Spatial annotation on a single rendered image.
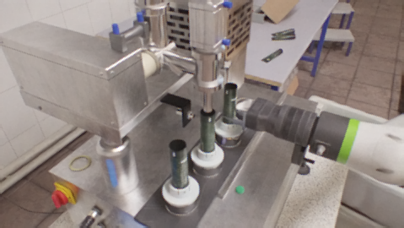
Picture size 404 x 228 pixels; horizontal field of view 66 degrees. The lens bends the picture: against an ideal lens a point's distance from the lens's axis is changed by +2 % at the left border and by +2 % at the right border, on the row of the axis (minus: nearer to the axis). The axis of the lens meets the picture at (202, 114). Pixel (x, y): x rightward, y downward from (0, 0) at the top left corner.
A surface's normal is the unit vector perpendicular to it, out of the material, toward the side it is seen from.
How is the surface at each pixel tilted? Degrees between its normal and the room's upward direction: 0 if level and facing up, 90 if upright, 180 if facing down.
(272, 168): 0
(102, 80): 90
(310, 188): 0
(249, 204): 0
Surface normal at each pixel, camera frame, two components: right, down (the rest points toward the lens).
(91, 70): -0.49, 0.53
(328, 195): 0.00, -0.80
